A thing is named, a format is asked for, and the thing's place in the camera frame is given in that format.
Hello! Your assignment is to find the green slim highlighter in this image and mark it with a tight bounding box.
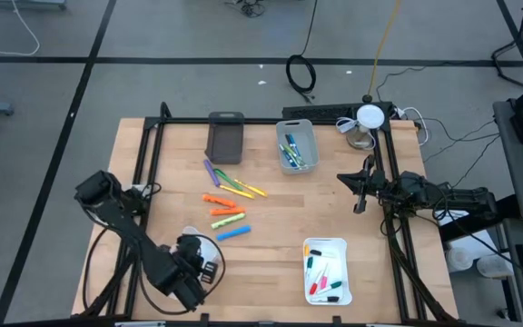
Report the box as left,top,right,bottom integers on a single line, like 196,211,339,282
213,168,244,191

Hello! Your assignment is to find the yellow slim highlighter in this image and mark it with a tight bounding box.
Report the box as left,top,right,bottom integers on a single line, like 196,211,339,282
233,178,269,198
219,184,256,200

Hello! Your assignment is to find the blue dry-erase marker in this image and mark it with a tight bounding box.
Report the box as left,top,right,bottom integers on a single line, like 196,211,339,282
285,133,301,158
280,147,298,170

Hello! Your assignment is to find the purple highlighter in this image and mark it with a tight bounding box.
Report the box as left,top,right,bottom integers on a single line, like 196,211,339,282
203,158,222,188

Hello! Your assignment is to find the black cable bundle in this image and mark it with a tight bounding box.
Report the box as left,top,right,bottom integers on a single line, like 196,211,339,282
381,217,456,322
81,226,147,318

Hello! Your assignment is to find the white charger cable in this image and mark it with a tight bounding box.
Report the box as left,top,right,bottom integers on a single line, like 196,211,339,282
395,105,431,147

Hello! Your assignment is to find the black coiled floor cable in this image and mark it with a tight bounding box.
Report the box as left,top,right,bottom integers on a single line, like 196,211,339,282
285,0,320,104

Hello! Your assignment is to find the dark grey plastic bin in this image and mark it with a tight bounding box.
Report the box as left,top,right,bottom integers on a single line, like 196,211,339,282
204,111,246,165

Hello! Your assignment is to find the black cable tangle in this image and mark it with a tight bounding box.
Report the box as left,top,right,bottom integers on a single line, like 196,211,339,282
224,0,267,19

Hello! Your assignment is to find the white paper sheet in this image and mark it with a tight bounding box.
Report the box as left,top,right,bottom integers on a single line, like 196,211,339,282
434,208,501,255

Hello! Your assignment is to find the white roll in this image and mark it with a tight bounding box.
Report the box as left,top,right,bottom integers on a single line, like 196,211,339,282
445,247,474,273
477,253,512,279

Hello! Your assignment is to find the coiled white cable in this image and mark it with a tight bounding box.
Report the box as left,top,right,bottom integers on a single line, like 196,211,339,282
335,115,359,134

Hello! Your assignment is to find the white floor cable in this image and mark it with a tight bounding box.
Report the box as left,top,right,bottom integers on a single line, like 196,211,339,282
0,0,41,57

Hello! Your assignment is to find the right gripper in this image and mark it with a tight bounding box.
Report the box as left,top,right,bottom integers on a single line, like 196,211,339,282
336,154,390,215

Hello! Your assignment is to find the red cap marker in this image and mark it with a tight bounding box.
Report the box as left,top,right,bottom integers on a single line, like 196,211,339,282
309,270,325,296

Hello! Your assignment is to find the white round lamp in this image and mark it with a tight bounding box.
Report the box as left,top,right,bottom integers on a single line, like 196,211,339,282
346,104,387,151

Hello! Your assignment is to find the light green dry-erase marker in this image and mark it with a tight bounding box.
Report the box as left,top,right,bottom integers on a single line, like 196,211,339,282
279,143,306,167

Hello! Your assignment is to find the yellow cable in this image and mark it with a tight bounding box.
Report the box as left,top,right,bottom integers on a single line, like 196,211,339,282
366,0,401,99

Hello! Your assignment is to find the white plastic bin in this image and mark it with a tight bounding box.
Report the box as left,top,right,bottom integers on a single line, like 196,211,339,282
169,225,222,273
302,236,353,306

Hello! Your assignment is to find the light green highlighter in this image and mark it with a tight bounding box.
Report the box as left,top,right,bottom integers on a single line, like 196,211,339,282
211,212,247,230

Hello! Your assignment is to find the blue highlighter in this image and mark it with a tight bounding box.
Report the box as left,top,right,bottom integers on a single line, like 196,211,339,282
215,225,252,242

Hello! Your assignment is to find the black power strip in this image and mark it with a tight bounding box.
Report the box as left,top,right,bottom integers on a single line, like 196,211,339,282
281,102,394,120

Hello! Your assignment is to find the black aluminium table frame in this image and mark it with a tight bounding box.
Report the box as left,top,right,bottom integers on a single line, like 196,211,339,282
71,102,460,324

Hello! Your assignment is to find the orange highlighter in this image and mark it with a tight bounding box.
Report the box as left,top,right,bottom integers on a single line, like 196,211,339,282
202,193,238,209
210,206,247,216

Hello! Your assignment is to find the light grey plastic bin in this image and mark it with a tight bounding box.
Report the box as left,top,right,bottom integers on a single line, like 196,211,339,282
275,118,321,176

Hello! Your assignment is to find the black desk beam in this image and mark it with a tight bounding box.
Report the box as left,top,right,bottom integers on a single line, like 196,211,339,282
438,193,519,243

